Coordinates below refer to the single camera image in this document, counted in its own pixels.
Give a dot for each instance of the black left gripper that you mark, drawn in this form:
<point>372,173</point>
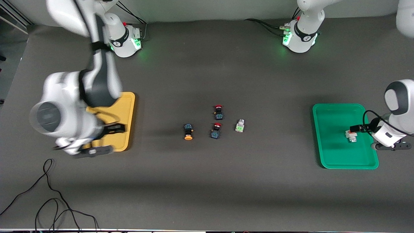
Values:
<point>374,124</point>

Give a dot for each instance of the green button with orange block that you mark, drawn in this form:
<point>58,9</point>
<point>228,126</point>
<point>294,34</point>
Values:
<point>352,137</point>

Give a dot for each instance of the yellow push button switch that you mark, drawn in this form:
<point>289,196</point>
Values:
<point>188,127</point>

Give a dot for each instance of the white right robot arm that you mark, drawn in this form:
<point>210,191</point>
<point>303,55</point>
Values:
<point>64,106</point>

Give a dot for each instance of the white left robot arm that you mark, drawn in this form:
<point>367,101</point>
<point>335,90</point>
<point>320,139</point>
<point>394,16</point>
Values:
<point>302,38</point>

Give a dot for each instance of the yellow plastic tray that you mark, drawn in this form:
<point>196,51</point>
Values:
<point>127,110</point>

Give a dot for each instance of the green plastic tray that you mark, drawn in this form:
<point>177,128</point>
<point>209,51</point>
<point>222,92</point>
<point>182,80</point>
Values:
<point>330,149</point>

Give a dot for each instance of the red push button switch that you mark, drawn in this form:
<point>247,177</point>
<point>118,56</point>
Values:
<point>219,115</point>
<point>215,133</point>

